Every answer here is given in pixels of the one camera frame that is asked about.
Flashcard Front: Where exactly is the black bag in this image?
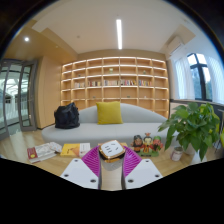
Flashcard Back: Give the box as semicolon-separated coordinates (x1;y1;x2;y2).
53;102;81;130

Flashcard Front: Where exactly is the white sheer curtain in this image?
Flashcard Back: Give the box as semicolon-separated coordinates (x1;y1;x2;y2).
173;55;192;100
206;55;224;104

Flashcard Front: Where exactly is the white paper packet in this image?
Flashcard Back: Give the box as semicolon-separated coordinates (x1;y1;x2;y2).
48;141;63;154

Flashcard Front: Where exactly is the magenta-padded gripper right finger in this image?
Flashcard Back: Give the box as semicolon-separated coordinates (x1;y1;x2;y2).
122;145;164;191

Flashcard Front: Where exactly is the white and gold charger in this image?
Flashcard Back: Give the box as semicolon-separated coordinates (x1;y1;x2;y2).
98;139;127;172

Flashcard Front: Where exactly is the potted green plant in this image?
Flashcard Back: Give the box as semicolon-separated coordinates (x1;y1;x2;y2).
158;102;222;162

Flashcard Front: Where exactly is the yellow picture book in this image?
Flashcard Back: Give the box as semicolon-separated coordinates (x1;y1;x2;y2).
60;142;92;158

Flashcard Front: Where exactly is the long ceiling light strip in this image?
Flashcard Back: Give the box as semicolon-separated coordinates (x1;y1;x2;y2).
115;18;123;50

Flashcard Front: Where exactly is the red and white magazine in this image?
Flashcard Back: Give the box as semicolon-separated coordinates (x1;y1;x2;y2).
27;143;58;164

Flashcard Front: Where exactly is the dark framed window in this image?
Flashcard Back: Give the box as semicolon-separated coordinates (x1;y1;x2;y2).
186;52;213;102

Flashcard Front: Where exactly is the light grey curved sofa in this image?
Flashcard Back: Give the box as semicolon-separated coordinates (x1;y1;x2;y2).
41;102;174;148

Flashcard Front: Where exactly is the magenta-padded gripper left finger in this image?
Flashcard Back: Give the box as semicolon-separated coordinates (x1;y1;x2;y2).
60;145;102;191

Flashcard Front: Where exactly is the small white jar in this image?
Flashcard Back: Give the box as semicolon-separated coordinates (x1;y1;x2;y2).
170;146;184;162

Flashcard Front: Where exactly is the white air conditioner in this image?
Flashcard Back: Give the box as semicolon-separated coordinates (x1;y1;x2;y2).
165;34;186;56

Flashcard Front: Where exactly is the wooden shelf unit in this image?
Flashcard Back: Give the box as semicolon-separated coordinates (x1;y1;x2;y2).
60;56;170;118

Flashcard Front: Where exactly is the grey framed glass door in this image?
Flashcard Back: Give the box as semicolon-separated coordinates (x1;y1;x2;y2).
0;59;38;141

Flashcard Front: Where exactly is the colourful figurine set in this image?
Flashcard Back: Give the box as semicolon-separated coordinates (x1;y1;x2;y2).
129;132;164;158

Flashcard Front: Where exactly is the yellow cushion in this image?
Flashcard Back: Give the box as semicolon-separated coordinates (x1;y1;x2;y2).
95;101;124;125

